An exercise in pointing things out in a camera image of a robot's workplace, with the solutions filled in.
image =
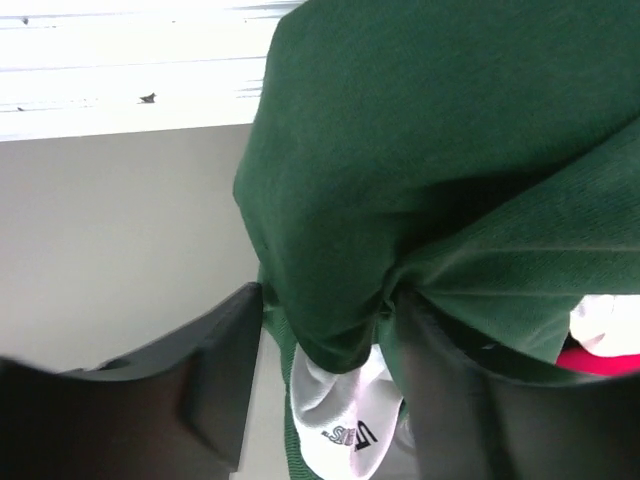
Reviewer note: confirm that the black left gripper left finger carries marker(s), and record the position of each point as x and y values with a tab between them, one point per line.
175	408

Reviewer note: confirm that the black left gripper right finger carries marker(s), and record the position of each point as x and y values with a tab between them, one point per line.
481	410

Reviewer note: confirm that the white and green t-shirt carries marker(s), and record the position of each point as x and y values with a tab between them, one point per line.
484	154

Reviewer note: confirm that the crimson red t-shirt in bin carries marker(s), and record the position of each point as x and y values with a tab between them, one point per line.
579	365

